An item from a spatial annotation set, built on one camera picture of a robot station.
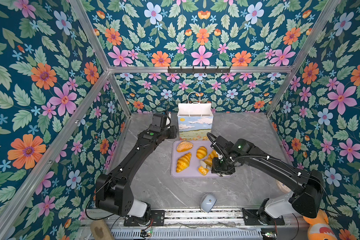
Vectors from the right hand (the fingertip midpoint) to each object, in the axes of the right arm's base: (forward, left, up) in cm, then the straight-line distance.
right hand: (213, 171), depth 74 cm
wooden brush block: (-23, +53, -11) cm, 59 cm away
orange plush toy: (-23, -45, -8) cm, 52 cm away
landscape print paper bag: (+28, +9, +7) cm, 30 cm away
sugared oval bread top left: (+22, +15, -10) cm, 28 cm away
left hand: (+23, +19, +9) cm, 31 cm away
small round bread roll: (+17, +5, -11) cm, 21 cm away
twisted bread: (+5, +3, -12) cm, 13 cm away
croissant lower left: (+10, +16, -11) cm, 22 cm away
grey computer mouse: (-13, +3, -7) cm, 15 cm away
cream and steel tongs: (+5, +4, -4) cm, 8 cm away
